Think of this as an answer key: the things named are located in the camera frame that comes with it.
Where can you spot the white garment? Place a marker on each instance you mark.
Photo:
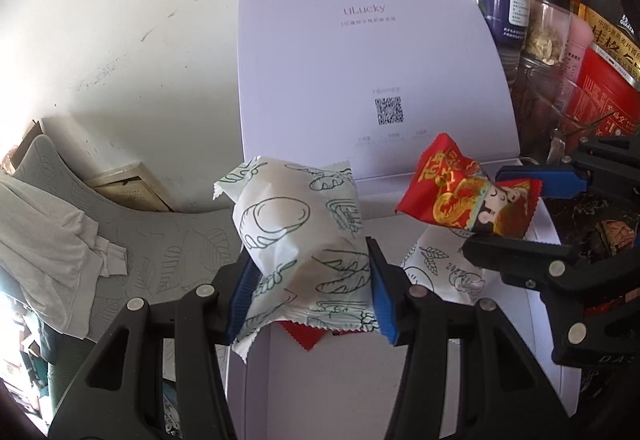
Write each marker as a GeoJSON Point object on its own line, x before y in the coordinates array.
{"type": "Point", "coordinates": [40, 240]}

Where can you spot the white printed snack packet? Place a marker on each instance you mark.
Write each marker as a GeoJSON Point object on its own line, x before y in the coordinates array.
{"type": "Point", "coordinates": [440, 265]}
{"type": "Point", "coordinates": [300, 240]}

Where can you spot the glass mug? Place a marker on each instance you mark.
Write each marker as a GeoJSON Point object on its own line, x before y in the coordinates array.
{"type": "Point", "coordinates": [545, 120]}

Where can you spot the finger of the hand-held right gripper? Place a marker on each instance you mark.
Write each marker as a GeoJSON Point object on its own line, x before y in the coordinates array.
{"type": "Point", "coordinates": [520, 254]}
{"type": "Point", "coordinates": [545, 181]}

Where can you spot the white gift box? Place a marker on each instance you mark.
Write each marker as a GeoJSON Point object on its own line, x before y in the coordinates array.
{"type": "Point", "coordinates": [350, 70]}

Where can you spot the grey leaf-print chair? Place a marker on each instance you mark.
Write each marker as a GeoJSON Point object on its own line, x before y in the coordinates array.
{"type": "Point", "coordinates": [165, 245]}

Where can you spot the red tin canister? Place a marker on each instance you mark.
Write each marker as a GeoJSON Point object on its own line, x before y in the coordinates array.
{"type": "Point", "coordinates": [610, 95]}

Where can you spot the red sauce sachet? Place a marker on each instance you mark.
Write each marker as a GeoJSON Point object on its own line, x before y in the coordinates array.
{"type": "Point", "coordinates": [305, 335]}

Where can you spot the black gold snack bag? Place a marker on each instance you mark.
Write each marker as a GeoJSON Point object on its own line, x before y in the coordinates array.
{"type": "Point", "coordinates": [607, 20]}

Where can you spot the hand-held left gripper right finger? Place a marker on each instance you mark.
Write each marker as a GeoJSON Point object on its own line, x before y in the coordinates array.
{"type": "Point", "coordinates": [382, 290]}

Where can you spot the black lid dried slices jar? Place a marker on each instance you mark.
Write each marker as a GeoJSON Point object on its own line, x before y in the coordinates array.
{"type": "Point", "coordinates": [545, 35]}

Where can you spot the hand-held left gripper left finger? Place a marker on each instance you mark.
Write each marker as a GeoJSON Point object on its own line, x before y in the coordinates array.
{"type": "Point", "coordinates": [242, 287]}

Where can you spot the cardboard box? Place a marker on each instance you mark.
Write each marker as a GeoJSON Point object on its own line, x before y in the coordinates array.
{"type": "Point", "coordinates": [20, 148]}

